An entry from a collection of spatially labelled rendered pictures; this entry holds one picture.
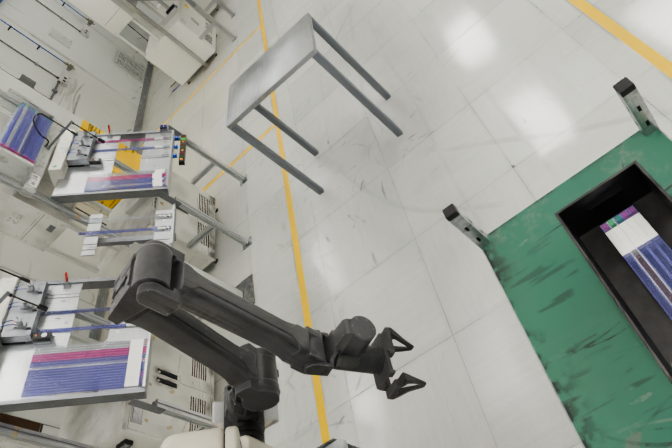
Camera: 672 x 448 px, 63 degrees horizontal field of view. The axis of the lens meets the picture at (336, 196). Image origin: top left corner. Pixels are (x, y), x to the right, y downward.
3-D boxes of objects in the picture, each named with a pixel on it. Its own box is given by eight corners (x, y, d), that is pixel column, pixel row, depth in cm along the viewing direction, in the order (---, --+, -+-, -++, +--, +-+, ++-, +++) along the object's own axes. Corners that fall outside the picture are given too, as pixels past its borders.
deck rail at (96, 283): (159, 282, 300) (157, 274, 296) (158, 285, 298) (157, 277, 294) (18, 290, 286) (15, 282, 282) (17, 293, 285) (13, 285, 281)
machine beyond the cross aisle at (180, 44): (237, 10, 717) (108, -107, 610) (239, 35, 655) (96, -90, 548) (172, 78, 763) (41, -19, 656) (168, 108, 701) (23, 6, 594)
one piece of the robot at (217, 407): (245, 439, 124) (211, 423, 117) (244, 418, 128) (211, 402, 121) (280, 421, 121) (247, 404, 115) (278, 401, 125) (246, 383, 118)
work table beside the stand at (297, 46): (403, 133, 333) (313, 49, 288) (319, 195, 360) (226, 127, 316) (390, 93, 365) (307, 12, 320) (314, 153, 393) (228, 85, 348)
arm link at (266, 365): (233, 383, 118) (234, 406, 114) (237, 355, 112) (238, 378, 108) (275, 381, 120) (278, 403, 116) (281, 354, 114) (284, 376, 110)
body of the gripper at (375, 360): (386, 332, 118) (356, 328, 116) (398, 372, 110) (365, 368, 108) (374, 352, 121) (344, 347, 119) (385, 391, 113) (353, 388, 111)
